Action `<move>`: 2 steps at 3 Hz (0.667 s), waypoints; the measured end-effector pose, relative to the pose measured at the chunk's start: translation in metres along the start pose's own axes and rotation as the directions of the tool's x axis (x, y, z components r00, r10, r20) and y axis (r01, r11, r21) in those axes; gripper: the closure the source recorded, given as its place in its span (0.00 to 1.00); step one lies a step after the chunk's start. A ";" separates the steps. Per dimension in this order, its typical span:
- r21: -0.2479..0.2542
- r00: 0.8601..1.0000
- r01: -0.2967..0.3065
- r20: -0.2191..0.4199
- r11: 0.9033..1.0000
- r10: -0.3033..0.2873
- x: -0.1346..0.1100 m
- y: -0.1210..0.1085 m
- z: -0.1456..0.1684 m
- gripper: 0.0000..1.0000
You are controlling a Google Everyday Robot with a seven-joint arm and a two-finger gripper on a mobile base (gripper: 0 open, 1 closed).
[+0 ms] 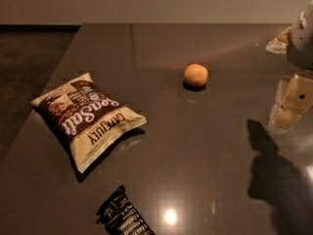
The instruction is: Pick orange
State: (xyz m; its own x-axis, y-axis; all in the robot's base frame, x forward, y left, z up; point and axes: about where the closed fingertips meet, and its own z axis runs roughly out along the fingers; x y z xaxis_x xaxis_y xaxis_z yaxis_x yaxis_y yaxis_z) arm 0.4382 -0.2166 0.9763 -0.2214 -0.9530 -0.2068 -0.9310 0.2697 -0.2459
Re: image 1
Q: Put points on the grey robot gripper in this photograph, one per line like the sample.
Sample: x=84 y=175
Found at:
x=301 y=43

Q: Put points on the orange fruit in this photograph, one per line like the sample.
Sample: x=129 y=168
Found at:
x=195 y=75

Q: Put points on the cream brown sea salt chip bag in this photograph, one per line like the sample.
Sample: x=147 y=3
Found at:
x=85 y=118

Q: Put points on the black snack packet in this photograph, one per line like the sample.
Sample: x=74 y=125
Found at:
x=120 y=217

